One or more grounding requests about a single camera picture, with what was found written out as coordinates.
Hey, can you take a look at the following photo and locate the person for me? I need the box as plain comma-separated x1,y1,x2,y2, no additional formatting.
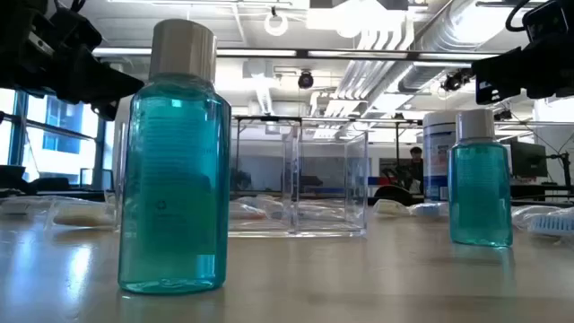
403,145,425,195

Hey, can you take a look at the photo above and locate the black camera on mount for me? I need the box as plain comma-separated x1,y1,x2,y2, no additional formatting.
440,66,476,93

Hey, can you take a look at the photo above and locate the black computer monitor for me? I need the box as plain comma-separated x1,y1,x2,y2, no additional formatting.
509,140,549,179

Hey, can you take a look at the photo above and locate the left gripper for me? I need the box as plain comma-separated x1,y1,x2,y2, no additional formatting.
0,0,144,121

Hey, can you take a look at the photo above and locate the silver ventilation duct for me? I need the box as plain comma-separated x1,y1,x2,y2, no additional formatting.
396,0,539,94

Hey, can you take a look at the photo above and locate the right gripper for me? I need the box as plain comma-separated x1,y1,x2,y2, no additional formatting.
471,0,574,107

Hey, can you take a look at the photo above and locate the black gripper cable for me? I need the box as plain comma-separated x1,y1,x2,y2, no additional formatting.
505,0,533,33

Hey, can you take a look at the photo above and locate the white ring lamp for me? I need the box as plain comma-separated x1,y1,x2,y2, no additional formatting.
263,9,290,38

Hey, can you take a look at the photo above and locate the white blue wipes canister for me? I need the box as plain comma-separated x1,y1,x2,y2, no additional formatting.
422,110,459,203

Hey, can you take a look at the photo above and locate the black dome camera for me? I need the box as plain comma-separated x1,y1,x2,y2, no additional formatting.
297,70,316,91

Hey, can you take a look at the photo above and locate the linear light fixture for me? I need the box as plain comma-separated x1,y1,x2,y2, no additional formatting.
91,47,501,63

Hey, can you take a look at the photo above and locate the clear acrylic organizer box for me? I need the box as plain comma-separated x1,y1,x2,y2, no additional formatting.
228,128,370,239

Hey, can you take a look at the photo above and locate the teal mouthwash bottle white cap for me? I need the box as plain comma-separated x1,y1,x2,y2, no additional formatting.
117,18,232,296
448,109,514,249

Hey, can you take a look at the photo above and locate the black aluminium rig frame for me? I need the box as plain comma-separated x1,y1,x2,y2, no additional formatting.
0,188,118,202

